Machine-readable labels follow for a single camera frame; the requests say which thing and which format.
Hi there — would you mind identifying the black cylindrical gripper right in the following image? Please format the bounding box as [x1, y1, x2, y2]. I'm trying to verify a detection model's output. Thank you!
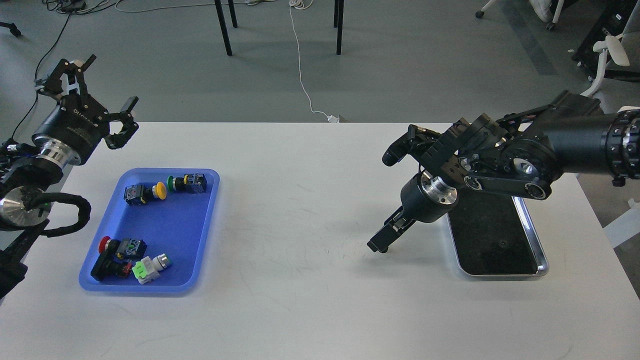
[366, 172, 458, 253]

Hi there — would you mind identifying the white cable on floor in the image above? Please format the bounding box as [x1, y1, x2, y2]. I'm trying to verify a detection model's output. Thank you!
[288, 0, 340, 123]

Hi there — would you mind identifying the white and green switch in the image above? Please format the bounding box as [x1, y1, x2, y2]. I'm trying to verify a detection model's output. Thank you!
[131, 253, 173, 285]

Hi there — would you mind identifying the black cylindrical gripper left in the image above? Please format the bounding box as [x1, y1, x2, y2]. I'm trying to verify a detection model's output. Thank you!
[32, 54, 139, 167]

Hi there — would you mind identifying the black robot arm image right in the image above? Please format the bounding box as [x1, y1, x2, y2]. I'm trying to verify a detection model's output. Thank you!
[367, 91, 640, 253]

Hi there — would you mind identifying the blue plastic tray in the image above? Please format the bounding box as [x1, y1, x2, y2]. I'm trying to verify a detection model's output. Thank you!
[78, 167, 220, 294]

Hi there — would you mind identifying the silver metal tray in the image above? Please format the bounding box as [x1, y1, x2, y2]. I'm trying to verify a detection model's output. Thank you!
[447, 189, 549, 280]

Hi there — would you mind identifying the black table leg left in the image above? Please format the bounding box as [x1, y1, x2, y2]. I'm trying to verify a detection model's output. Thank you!
[214, 0, 238, 57]

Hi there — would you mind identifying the green push button switch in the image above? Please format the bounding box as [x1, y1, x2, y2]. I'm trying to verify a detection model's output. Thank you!
[166, 173, 207, 194]

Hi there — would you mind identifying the black table leg right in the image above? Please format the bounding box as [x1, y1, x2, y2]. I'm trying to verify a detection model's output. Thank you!
[333, 0, 345, 56]

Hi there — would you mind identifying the white office chair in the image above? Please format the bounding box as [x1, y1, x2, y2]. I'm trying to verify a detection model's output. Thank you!
[580, 33, 631, 98]

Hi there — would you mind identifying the yellow push button switch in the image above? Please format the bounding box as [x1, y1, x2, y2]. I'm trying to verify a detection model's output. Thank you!
[123, 182, 168, 206]

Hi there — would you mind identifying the red push button switch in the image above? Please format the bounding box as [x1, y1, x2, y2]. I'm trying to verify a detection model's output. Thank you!
[98, 235, 147, 260]

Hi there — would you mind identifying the black table leg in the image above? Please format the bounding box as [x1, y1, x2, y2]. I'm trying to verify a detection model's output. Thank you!
[214, 0, 238, 57]
[333, 0, 345, 56]

